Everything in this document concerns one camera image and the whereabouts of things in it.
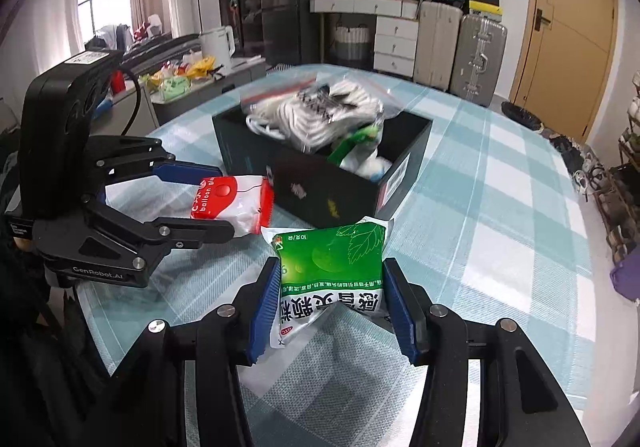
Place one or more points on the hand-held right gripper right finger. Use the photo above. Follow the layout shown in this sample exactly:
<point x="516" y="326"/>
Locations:
<point x="400" y="317"/>

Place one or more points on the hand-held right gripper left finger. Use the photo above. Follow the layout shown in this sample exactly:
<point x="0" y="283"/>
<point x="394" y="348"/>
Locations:
<point x="262" y="317"/>

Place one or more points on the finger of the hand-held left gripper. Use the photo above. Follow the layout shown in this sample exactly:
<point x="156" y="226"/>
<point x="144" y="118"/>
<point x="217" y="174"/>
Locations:
<point x="200" y="232"/>
<point x="185" y="173"/>

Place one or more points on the red white packet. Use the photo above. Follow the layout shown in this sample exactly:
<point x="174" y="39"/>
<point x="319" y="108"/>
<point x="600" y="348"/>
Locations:
<point x="225" y="197"/>

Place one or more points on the white plush toy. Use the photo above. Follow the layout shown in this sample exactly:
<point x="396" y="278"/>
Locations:
<point x="372" y="167"/>

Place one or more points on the grey cabinet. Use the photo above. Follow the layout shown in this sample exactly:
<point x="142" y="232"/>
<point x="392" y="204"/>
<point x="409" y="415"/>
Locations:
<point x="120" y="112"/>

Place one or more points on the grey low counter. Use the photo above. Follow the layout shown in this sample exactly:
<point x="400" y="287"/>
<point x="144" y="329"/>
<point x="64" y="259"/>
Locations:
<point x="200" y="99"/>

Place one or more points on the red container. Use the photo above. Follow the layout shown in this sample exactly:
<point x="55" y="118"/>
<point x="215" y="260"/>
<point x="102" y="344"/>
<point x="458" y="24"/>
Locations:
<point x="116" y="82"/>

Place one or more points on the green plastic bag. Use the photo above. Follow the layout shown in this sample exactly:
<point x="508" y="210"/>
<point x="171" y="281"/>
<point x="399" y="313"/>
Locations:
<point x="176" y="88"/>

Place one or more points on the yellow plastic bag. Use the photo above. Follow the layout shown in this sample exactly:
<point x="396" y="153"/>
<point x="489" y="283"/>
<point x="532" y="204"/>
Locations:
<point x="201" y="67"/>

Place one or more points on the black sofa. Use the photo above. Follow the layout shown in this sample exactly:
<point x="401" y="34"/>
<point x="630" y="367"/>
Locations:
<point x="165" y="47"/>

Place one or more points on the white kettle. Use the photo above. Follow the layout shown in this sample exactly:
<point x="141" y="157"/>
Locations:
<point x="216" y="47"/>

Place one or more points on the teal checkered tablecloth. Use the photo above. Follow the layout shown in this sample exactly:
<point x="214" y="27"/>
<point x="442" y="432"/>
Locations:
<point x="500" y="207"/>

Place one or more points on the dark grey refrigerator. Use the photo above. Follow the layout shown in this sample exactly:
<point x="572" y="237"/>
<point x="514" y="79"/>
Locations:
<point x="295" y="2"/>

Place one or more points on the woven laundry basket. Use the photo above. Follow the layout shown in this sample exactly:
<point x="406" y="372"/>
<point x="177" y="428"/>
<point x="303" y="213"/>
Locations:
<point x="351" y="44"/>

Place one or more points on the purple bag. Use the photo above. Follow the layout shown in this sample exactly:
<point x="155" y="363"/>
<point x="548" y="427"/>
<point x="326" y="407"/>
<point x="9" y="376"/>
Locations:
<point x="627" y="277"/>

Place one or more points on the shoe rack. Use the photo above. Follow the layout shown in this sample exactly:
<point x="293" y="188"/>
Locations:
<point x="620" y="207"/>

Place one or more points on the white desk with drawers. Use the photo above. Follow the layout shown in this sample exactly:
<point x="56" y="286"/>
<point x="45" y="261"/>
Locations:
<point x="395" y="42"/>

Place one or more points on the silver suitcase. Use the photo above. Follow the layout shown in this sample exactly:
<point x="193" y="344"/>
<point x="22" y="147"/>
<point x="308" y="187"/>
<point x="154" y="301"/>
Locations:
<point x="477" y="59"/>

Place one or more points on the beige suitcase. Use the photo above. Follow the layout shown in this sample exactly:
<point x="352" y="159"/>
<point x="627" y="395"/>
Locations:
<point x="437" y="47"/>

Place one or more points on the wooden door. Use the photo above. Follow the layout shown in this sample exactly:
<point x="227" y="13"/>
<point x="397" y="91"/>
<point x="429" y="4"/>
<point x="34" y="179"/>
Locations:
<point x="565" y="52"/>

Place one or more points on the yellow black shoe box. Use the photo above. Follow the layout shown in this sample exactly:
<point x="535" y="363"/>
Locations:
<point x="484" y="9"/>

